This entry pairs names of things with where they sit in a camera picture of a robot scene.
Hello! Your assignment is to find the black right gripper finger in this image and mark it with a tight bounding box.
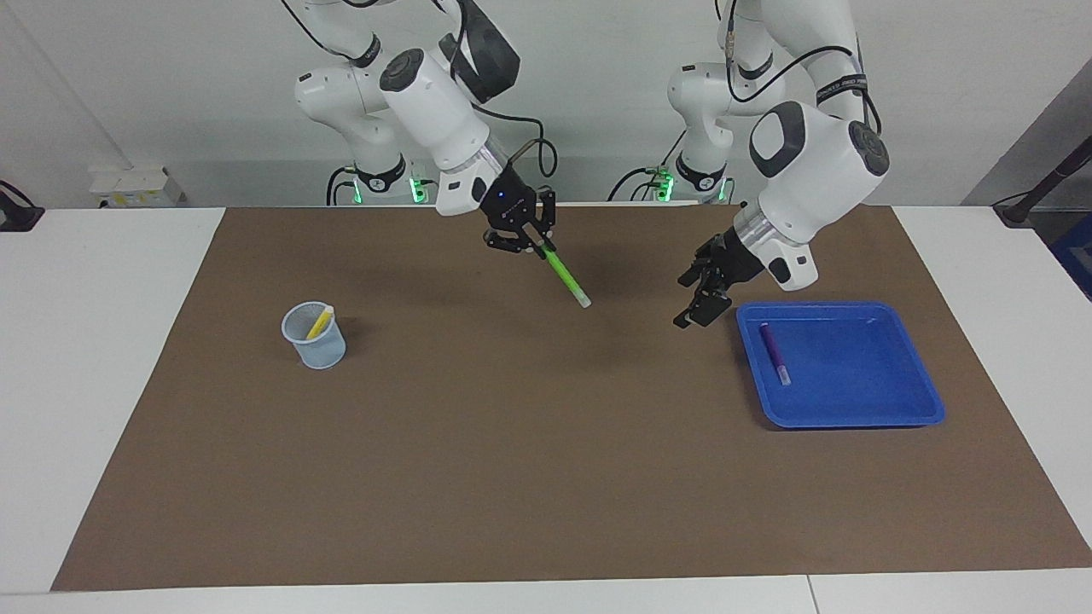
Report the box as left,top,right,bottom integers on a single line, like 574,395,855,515
484,225,535,256
532,189,558,250

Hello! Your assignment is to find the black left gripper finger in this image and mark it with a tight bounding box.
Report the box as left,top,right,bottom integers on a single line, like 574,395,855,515
672,286,731,330
678,241,719,289

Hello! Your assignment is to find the green pen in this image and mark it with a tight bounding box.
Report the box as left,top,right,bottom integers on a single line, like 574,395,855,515
536,239,592,309

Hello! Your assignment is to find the purple pen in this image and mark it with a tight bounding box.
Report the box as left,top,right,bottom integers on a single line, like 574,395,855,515
759,321,792,386

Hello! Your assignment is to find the blue plastic tray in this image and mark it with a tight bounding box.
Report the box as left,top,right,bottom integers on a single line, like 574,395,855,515
735,300,946,430

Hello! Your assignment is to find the brown table mat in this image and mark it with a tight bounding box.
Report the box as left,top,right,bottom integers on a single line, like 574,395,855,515
49,203,1092,592

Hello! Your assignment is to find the pale blue mesh pen cup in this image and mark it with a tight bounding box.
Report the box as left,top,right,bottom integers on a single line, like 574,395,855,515
281,301,347,371

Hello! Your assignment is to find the black stand leg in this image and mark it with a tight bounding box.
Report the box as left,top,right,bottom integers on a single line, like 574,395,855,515
992,136,1092,228

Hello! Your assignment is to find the blue box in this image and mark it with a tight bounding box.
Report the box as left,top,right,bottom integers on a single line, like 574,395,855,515
1049,213,1092,301

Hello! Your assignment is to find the white power strip box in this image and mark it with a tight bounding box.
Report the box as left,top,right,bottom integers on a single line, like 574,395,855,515
88,165,184,209

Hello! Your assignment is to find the black table clamp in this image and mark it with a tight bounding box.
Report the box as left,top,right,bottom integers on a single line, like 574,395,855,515
0,181,45,233

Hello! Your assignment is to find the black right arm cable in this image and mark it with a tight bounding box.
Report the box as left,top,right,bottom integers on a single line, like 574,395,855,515
444,0,561,182

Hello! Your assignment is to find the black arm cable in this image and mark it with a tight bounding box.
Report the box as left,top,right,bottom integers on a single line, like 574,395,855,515
723,0,881,136
444,0,561,182

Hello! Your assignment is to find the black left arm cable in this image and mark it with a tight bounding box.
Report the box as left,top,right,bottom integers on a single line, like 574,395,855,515
723,0,881,136

